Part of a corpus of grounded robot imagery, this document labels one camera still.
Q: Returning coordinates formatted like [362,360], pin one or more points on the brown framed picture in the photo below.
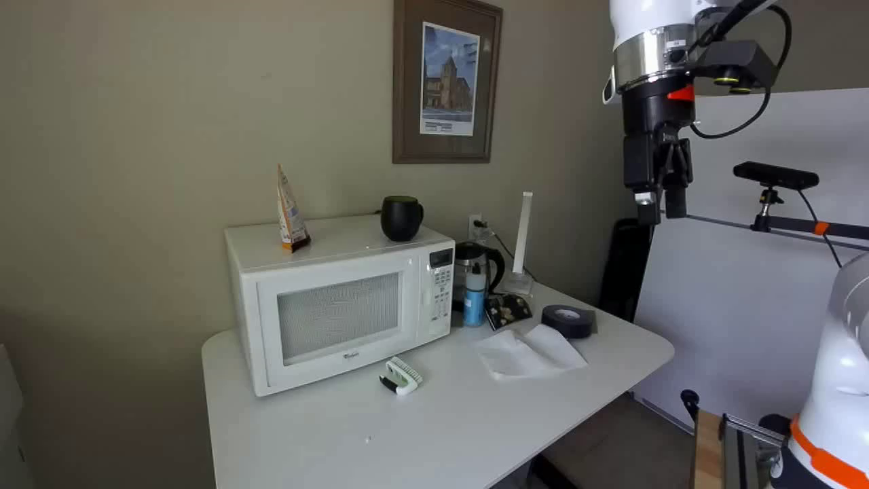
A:
[450,81]

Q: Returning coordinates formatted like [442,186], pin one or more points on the black mug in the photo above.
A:
[400,218]

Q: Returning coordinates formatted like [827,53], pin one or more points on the white microwave oven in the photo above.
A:
[336,313]

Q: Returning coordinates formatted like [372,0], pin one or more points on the black stereo camera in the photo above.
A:
[774,175]

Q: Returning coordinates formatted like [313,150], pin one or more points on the large white panel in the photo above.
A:
[735,307]

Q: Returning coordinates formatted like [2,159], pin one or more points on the blue bottle white cap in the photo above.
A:
[473,301]

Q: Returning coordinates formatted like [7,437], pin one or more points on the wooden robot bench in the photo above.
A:
[723,451]

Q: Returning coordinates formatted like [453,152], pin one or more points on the white wall outlet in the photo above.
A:
[478,224]

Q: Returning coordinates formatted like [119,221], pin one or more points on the black masking tape roll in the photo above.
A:
[569,319]

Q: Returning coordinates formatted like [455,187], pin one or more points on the black snack packet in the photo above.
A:
[508,309]

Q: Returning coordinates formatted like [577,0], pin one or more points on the black camera mount rod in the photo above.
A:
[816,226]

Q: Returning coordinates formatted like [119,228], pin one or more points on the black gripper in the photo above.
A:
[644,137]

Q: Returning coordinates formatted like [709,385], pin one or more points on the white upright tube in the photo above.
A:
[522,232]

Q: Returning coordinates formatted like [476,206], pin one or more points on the white paper towel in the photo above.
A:
[531,350]

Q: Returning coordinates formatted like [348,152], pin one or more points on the black electric kettle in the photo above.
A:
[478,259]

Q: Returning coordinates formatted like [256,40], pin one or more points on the small green white box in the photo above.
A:
[400,375]

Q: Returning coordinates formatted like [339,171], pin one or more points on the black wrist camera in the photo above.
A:
[736,66]

